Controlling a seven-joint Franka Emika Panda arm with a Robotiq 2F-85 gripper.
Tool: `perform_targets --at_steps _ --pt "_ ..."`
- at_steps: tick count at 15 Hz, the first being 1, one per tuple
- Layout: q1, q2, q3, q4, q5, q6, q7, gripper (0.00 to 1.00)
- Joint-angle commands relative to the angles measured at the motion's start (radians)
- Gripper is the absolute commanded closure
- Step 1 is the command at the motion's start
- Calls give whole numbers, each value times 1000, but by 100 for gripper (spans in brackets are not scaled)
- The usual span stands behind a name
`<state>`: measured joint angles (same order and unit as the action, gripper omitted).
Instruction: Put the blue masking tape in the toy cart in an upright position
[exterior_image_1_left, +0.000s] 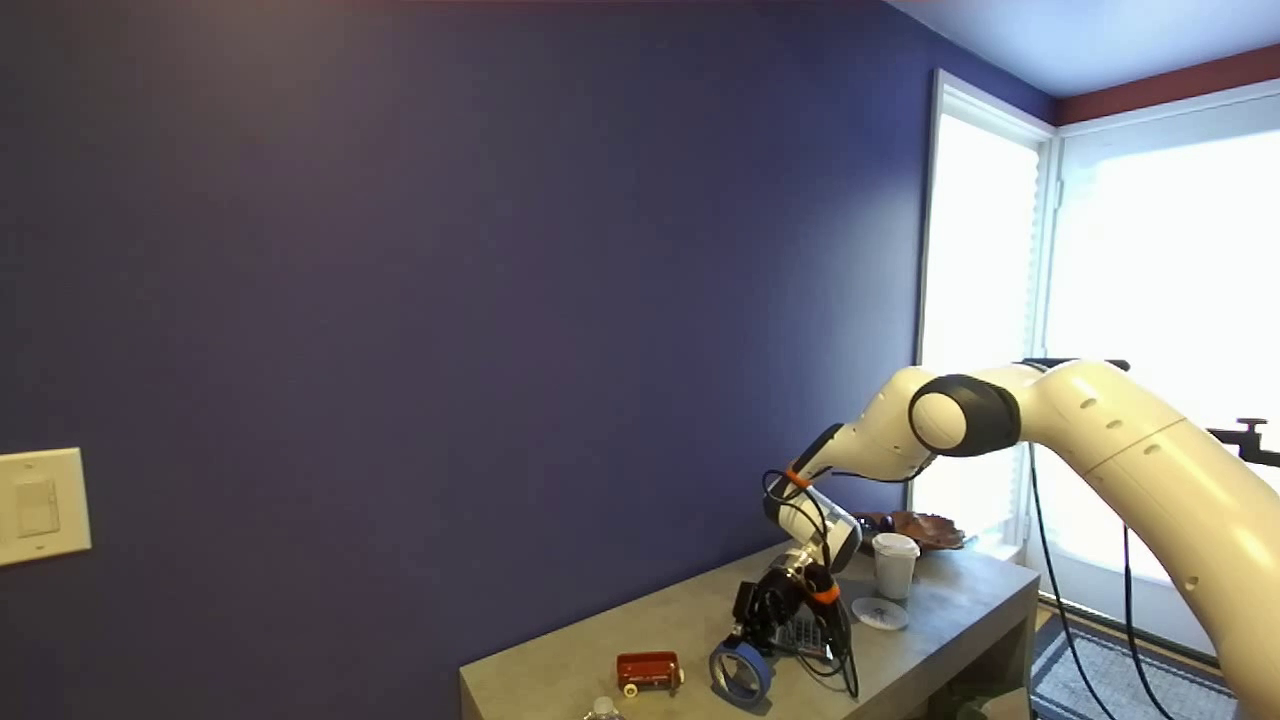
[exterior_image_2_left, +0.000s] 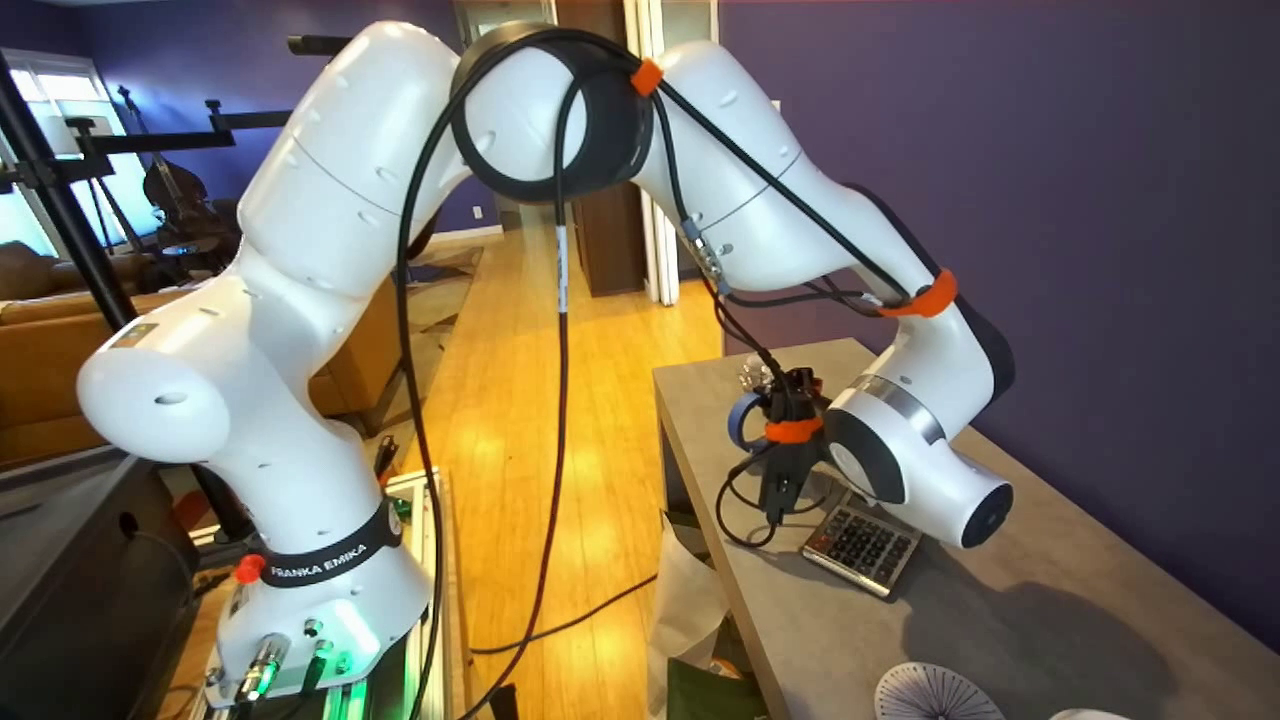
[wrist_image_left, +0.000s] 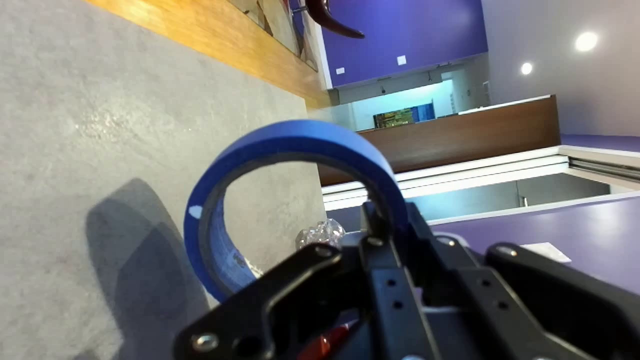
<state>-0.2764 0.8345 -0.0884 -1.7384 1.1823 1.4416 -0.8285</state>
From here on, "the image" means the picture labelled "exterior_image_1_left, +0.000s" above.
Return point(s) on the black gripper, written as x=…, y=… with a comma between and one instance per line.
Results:
x=788, y=610

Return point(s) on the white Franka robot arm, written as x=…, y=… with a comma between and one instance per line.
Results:
x=1175, y=493

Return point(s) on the white paper plate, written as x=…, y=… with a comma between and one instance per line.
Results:
x=883, y=614

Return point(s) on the white paper cup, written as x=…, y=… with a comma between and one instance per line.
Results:
x=895, y=562

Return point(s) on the clear crumpled plastic cup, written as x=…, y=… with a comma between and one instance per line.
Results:
x=605, y=711

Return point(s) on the dark red bowl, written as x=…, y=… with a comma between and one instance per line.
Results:
x=921, y=529

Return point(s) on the grey floor rug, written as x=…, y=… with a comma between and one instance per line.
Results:
x=1107, y=682

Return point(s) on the narrow bright window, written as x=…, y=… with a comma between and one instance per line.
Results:
x=980, y=240

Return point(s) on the wide bright window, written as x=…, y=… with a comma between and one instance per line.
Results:
x=1175, y=240

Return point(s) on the white wall switch plate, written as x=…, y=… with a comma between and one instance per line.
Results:
x=42, y=504

